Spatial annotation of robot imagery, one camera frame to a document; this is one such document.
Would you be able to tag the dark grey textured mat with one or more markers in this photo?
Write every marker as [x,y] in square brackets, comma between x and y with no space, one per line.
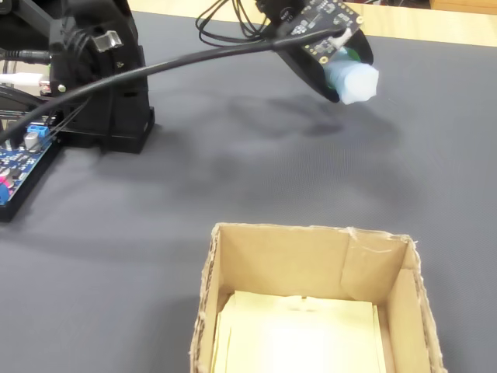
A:
[252,167]

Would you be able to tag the white usb connector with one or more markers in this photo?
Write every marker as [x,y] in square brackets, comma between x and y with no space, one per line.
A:
[21,79]

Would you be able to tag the blue controller circuit board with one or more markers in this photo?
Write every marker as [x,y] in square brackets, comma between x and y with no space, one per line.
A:
[21,159]

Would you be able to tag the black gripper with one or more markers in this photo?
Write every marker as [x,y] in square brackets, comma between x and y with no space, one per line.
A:
[279,33]

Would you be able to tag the brown cardboard box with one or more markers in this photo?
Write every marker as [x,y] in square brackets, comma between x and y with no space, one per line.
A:
[310,264]

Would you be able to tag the camera circuit board with lens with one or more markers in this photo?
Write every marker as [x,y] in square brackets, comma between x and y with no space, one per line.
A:
[330,23]

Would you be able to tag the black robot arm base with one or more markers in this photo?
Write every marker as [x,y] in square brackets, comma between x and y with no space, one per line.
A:
[108,85]

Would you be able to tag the yellow paper sheets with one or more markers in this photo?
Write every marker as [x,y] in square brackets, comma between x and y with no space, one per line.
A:
[299,334]

